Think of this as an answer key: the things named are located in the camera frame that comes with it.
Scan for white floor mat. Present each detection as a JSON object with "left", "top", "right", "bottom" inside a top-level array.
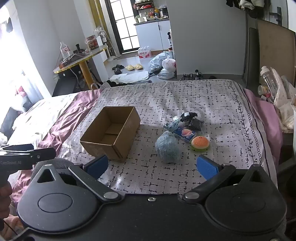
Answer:
[{"left": 109, "top": 71, "right": 149, "bottom": 84}]

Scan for orange burger squishy toy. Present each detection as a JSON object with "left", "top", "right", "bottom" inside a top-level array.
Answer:
[{"left": 191, "top": 136, "right": 210, "bottom": 151}]

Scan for kitchen shelf with bottles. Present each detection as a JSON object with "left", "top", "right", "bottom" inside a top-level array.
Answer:
[{"left": 133, "top": 0, "right": 169, "bottom": 24}]

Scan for mauve duvet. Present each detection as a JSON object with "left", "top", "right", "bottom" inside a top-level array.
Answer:
[{"left": 10, "top": 89, "right": 103, "bottom": 204}]

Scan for pack of water bottles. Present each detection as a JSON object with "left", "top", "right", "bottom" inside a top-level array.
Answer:
[{"left": 138, "top": 46, "right": 152, "bottom": 58}]

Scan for white and red plastic bag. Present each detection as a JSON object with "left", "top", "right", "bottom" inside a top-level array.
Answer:
[{"left": 162, "top": 58, "right": 176, "bottom": 70}]

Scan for white low cabinet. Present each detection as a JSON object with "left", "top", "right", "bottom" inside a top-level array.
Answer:
[{"left": 89, "top": 52, "right": 110, "bottom": 82}]

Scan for white kitchen cabinet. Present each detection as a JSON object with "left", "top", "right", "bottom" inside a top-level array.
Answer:
[{"left": 135, "top": 20, "right": 171, "bottom": 50}]

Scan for dark grey board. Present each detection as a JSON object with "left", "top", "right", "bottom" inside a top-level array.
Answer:
[{"left": 243, "top": 27, "right": 260, "bottom": 86}]

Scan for black cushion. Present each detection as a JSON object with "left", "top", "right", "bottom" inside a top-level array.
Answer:
[{"left": 0, "top": 107, "right": 23, "bottom": 139}]

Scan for clear water bottle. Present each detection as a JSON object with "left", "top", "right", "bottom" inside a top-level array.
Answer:
[{"left": 60, "top": 42, "right": 71, "bottom": 59}]

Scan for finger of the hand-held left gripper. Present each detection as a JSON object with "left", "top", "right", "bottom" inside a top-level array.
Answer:
[
  {"left": 0, "top": 144, "right": 35, "bottom": 152},
  {"left": 28, "top": 147, "right": 57, "bottom": 164}
]

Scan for pink bed sheet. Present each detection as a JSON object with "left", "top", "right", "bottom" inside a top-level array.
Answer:
[{"left": 244, "top": 88, "right": 284, "bottom": 165}]

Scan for wooden board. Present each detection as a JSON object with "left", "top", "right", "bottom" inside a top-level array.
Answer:
[{"left": 257, "top": 20, "right": 296, "bottom": 93}]

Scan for blue fluffy plush ball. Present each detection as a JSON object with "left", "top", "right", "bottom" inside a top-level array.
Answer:
[{"left": 154, "top": 130, "right": 181, "bottom": 164}]

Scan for large clear plastic bottle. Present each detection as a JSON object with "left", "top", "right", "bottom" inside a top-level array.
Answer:
[{"left": 259, "top": 66, "right": 281, "bottom": 102}]

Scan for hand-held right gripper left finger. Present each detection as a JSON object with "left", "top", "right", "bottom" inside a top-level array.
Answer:
[{"left": 31, "top": 155, "right": 123, "bottom": 202}]

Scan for blue planet print packet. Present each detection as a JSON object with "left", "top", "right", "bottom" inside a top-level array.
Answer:
[{"left": 173, "top": 126, "right": 197, "bottom": 142}]

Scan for white quilt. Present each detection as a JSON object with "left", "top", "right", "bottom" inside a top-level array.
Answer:
[{"left": 7, "top": 94, "right": 79, "bottom": 146}]

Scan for grey plastic bag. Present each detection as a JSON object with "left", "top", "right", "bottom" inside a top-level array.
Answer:
[{"left": 149, "top": 51, "right": 174, "bottom": 72}]

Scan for white standing fan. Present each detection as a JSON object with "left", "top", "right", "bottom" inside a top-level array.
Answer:
[{"left": 94, "top": 26, "right": 122, "bottom": 62}]

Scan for red snack package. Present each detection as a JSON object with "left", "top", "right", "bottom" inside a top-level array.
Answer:
[{"left": 85, "top": 35, "right": 97, "bottom": 51}]

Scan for small light blue plush toy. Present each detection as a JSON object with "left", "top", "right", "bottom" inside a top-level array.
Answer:
[{"left": 164, "top": 116, "right": 183, "bottom": 131}]

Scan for dark grey pouch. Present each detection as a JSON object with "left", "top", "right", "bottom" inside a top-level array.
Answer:
[{"left": 188, "top": 119, "right": 205, "bottom": 131}]

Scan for brown cardboard box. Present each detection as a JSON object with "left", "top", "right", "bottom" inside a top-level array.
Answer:
[{"left": 80, "top": 106, "right": 141, "bottom": 163}]

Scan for clear plastic bag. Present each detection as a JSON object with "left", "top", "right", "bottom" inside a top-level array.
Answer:
[{"left": 157, "top": 68, "right": 175, "bottom": 80}]

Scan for person's left hand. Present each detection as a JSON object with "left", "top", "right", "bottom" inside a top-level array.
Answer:
[{"left": 0, "top": 183, "right": 13, "bottom": 219}]

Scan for black framed glass door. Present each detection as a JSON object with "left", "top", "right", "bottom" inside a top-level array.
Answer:
[{"left": 105, "top": 0, "right": 139, "bottom": 52}]

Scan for yellow curtain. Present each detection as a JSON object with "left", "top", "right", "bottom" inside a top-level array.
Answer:
[{"left": 89, "top": 0, "right": 109, "bottom": 44}]

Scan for black bag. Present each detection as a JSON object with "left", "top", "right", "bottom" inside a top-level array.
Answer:
[{"left": 90, "top": 80, "right": 123, "bottom": 90}]

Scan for black low stand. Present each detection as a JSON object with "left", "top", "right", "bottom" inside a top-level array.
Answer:
[{"left": 52, "top": 70, "right": 80, "bottom": 96}]

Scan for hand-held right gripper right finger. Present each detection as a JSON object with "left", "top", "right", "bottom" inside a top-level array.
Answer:
[{"left": 181, "top": 155, "right": 278, "bottom": 204}]

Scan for dark cloth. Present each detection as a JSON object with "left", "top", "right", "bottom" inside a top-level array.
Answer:
[{"left": 60, "top": 52, "right": 90, "bottom": 66}]

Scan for hanging clothes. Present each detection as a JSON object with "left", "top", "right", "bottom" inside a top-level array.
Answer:
[{"left": 225, "top": 0, "right": 269, "bottom": 19}]

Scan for round table with yellow edge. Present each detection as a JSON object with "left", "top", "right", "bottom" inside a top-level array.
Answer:
[{"left": 53, "top": 44, "right": 109, "bottom": 90}]

